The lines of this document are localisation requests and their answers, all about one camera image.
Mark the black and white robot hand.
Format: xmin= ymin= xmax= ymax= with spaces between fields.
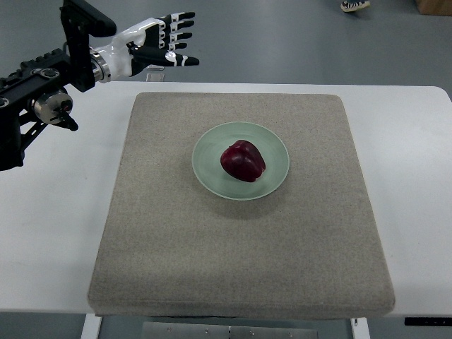
xmin=90 ymin=12 xmax=199 ymax=83

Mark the red apple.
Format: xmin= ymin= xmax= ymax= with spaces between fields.
xmin=220 ymin=140 xmax=266 ymax=182

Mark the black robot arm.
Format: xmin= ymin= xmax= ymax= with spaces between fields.
xmin=1 ymin=1 xmax=117 ymax=171

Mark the lower metal floor plate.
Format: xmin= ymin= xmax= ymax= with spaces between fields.
xmin=145 ymin=72 xmax=165 ymax=82

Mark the pale green plate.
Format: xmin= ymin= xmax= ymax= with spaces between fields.
xmin=191 ymin=121 xmax=290 ymax=201

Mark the striped shoe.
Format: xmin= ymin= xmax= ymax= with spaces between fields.
xmin=340 ymin=1 xmax=370 ymax=13

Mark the beige fabric cushion mat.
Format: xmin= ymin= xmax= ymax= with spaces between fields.
xmin=88 ymin=93 xmax=396 ymax=320

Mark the cardboard box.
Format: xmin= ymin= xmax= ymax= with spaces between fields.
xmin=415 ymin=0 xmax=452 ymax=16

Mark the white left table leg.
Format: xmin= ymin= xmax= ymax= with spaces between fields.
xmin=81 ymin=314 xmax=102 ymax=339

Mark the white table leg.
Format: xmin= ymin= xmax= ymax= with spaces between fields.
xmin=81 ymin=314 xmax=102 ymax=339
xmin=350 ymin=318 xmax=371 ymax=339

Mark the white right table leg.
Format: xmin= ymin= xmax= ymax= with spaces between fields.
xmin=350 ymin=318 xmax=371 ymax=339

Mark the black table control panel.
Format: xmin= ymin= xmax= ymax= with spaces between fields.
xmin=404 ymin=317 xmax=452 ymax=327

